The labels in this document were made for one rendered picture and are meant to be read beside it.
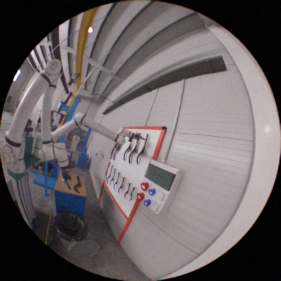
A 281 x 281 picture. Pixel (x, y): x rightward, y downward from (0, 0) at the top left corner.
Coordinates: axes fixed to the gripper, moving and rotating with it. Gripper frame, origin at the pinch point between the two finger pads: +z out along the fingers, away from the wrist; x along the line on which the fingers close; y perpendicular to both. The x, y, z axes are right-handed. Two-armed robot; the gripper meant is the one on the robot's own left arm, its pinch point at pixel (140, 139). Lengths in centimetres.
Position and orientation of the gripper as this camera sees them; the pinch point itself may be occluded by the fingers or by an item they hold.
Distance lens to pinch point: 129.6
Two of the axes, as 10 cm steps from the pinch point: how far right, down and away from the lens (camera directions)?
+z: 7.5, 3.2, 5.7
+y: 2.5, -9.5, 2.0
